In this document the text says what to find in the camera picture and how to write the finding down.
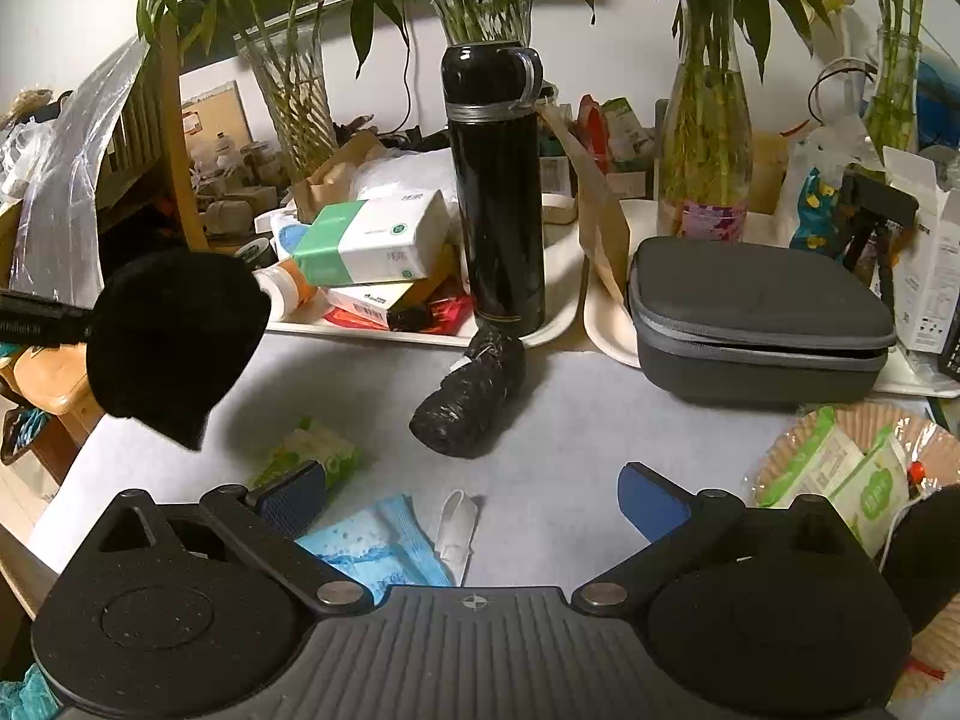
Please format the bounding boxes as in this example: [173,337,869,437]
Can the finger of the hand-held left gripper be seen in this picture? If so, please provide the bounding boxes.
[0,289,95,351]

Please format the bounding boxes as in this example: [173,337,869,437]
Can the black mini tripod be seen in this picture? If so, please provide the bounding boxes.
[838,167,921,310]

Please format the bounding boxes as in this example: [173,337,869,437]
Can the woven basket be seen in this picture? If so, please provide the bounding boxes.
[748,400,960,700]

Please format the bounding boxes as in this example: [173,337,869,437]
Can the crumpled green packet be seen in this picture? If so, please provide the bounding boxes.
[250,418,362,490]

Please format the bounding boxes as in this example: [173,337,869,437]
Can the black cloth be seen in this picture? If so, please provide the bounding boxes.
[85,246,272,453]

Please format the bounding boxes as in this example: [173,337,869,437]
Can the white carton box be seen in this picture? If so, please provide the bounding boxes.
[883,145,960,359]

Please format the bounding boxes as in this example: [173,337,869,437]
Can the red packet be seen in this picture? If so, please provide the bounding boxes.
[388,295,475,336]

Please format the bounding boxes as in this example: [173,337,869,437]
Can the green white tissue pack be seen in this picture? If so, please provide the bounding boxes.
[291,190,449,288]

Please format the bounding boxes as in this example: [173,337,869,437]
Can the white plastic bag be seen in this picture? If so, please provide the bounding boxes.
[351,148,460,205]

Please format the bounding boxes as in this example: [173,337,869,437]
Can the orange tube white cap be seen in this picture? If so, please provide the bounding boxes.
[253,257,317,317]

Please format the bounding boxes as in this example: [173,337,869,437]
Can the black trash bag roll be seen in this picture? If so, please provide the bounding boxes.
[409,325,527,460]

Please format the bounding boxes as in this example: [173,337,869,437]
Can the black tape roll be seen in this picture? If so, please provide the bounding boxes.
[235,236,280,270]

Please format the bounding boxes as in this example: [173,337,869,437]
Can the blue plastic packet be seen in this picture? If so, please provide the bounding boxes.
[295,493,460,602]

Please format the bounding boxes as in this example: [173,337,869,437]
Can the brown paper bag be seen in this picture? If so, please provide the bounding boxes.
[535,100,632,302]

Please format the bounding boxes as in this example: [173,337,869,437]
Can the blue yellow patterned bag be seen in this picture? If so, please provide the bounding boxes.
[790,163,846,254]

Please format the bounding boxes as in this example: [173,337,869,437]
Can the green wipes packet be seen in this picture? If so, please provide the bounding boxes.
[760,407,865,512]
[831,426,914,557]

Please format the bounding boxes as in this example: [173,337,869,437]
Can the wooden chair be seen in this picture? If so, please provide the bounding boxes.
[0,21,209,467]

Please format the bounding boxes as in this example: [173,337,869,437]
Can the bamboo in bottle-shaped vase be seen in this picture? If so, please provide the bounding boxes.
[585,0,856,242]

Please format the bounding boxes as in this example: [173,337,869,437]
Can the white plastic spoon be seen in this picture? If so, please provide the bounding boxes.
[433,489,482,572]

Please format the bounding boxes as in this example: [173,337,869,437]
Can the grey zip case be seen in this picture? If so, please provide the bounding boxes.
[625,235,899,411]

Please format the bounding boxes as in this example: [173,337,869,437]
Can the black thermos bottle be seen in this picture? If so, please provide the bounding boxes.
[440,43,548,340]

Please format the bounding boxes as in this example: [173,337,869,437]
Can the bamboo in slim glass vase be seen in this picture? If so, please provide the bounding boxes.
[825,0,960,160]

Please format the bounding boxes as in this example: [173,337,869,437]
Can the red white flat box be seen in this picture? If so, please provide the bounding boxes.
[325,280,422,332]

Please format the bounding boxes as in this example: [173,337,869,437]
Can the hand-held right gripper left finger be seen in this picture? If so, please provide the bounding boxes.
[94,461,374,616]

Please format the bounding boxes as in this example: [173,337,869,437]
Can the silver foil sheet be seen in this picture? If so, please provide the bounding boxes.
[13,36,152,302]

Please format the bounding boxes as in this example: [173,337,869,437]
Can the black eye mask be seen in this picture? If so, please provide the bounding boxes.
[880,485,960,636]

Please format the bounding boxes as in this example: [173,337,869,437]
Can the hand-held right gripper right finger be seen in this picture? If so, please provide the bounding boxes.
[576,463,863,610]

